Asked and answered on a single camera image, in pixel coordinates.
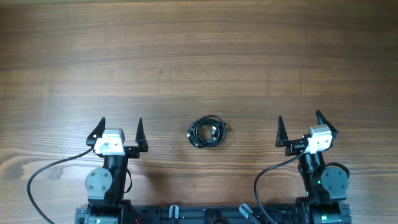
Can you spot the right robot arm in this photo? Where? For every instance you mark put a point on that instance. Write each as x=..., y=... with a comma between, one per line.
x=325, y=183

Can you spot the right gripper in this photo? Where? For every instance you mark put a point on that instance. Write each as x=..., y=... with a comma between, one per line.
x=296, y=146

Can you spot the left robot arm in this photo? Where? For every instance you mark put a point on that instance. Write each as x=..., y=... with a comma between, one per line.
x=106, y=185

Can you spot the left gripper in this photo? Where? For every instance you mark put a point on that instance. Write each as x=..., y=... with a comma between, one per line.
x=132, y=152

